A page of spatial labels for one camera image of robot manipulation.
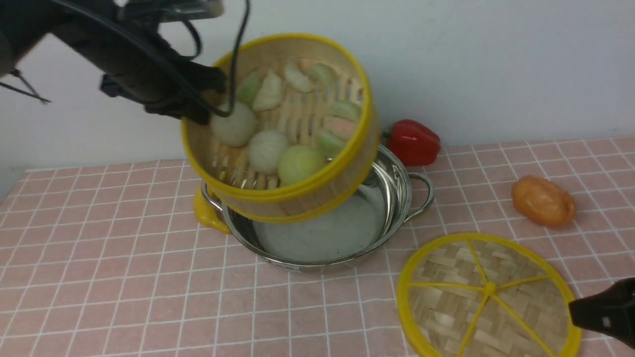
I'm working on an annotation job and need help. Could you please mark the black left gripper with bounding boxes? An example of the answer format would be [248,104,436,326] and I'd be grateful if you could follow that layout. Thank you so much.
[100,54,228,125]

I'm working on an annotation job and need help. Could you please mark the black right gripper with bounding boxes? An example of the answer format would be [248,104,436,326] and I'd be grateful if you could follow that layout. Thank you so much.
[569,278,635,349]

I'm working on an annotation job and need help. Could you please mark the yellow woven steamer lid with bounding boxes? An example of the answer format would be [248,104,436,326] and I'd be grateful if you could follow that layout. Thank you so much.
[395,233,581,357]

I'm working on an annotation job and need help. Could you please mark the yellow bamboo steamer basket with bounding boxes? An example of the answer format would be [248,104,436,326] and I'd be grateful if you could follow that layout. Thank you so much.
[181,33,381,223]

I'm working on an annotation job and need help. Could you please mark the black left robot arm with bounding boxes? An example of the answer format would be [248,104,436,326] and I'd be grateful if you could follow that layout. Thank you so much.
[1,0,236,125]

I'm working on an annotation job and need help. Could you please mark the stainless steel pot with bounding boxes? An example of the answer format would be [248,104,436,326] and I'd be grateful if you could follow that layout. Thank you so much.
[218,146,435,273]

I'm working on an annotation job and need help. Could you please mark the white round bun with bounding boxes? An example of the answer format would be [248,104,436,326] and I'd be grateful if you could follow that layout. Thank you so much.
[210,102,258,147]
[248,130,290,176]

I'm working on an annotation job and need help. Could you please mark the white-green dumpling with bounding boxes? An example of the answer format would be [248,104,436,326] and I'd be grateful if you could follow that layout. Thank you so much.
[252,70,284,112]
[283,61,316,93]

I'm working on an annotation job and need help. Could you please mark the yellow bell pepper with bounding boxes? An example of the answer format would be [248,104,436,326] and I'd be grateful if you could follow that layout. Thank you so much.
[193,181,231,235]

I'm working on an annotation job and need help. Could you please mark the green round bun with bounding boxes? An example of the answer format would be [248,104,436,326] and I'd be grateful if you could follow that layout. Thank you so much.
[277,145,327,186]

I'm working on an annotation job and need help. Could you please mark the green dumpling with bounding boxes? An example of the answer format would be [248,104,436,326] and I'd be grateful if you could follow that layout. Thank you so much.
[307,63,338,90]

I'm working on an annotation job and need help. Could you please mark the pink-green dumpling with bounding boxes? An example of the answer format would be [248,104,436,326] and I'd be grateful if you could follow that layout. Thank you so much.
[316,100,362,158]

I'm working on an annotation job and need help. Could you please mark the red bell pepper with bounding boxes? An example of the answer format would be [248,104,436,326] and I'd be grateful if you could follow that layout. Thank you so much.
[383,119,442,167]

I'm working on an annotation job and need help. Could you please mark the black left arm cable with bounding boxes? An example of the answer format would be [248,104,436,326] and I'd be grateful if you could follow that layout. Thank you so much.
[50,0,251,118]

